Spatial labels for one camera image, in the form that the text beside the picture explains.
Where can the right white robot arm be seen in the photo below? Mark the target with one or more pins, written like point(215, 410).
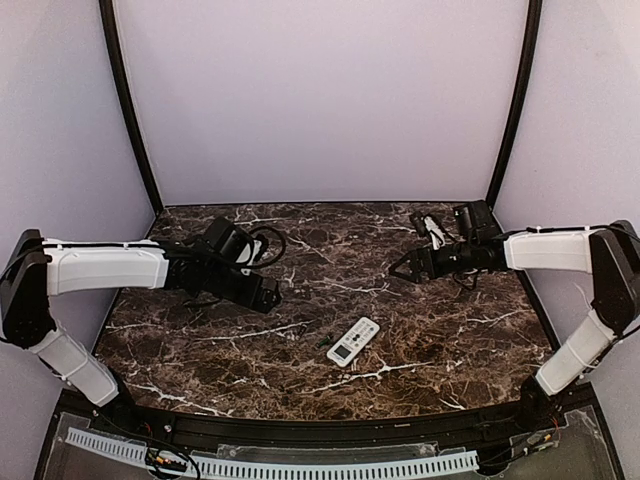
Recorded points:
point(601, 260)

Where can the white slotted cable duct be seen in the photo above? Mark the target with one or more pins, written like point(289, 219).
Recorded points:
point(417, 461)

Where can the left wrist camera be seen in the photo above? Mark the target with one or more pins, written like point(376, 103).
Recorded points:
point(252, 253)

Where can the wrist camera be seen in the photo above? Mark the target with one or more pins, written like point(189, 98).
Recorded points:
point(252, 253)
point(427, 226)

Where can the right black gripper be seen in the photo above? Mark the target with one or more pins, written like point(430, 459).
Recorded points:
point(426, 261)

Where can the left black frame post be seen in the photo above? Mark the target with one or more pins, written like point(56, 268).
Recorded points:
point(127, 107)

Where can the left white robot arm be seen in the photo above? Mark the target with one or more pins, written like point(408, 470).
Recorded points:
point(41, 268)

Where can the white universal remote control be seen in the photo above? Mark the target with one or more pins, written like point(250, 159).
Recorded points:
point(344, 351)

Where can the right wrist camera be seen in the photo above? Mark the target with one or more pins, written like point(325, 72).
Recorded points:
point(427, 226)

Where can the black frame post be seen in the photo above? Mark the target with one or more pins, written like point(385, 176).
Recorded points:
point(525, 64)
point(127, 107)

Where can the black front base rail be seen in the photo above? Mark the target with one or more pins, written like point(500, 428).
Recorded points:
point(480, 427)

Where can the right black frame post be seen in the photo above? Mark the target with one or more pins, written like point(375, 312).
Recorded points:
point(525, 64)

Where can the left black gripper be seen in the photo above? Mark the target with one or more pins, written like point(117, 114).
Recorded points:
point(265, 296)

